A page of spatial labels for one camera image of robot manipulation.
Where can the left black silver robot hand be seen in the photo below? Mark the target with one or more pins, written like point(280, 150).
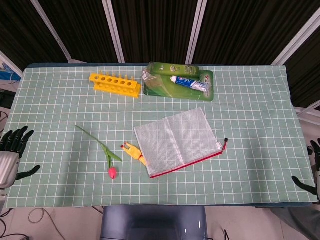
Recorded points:
point(8, 167)

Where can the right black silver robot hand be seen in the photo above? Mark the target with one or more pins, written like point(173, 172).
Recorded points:
point(317, 175)

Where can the clear mesh zipper pouch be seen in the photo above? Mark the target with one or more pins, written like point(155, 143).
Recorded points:
point(180, 140)

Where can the black floor device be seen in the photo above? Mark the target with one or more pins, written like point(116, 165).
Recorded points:
point(6, 98)

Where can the green checked tablecloth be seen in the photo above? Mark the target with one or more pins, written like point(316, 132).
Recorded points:
point(75, 112)

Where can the blue white box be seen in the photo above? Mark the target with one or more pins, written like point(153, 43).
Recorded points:
point(7, 75)

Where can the artificial pink tulip flower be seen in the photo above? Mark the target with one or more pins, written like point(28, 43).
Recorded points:
point(112, 172)

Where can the yellow rubber chicken toy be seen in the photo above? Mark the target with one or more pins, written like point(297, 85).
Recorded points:
point(132, 150)

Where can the yellow test tube rack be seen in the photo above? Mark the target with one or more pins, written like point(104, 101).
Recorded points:
point(117, 85)

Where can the grey-blue robot torso base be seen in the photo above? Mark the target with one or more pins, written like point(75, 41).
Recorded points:
point(152, 222)

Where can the white blue toothpaste tube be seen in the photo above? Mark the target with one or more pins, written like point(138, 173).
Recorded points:
point(190, 82)

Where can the green blister pack card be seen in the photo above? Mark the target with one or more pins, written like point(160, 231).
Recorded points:
point(182, 91)

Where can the crumpled clear plastic wrapper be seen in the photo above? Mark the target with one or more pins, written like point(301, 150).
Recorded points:
point(150, 78)

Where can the white aluminium partition post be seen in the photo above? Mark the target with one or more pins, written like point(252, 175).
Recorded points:
point(196, 30)
point(302, 37)
point(53, 30)
point(114, 30)
point(310, 110)
point(10, 65)

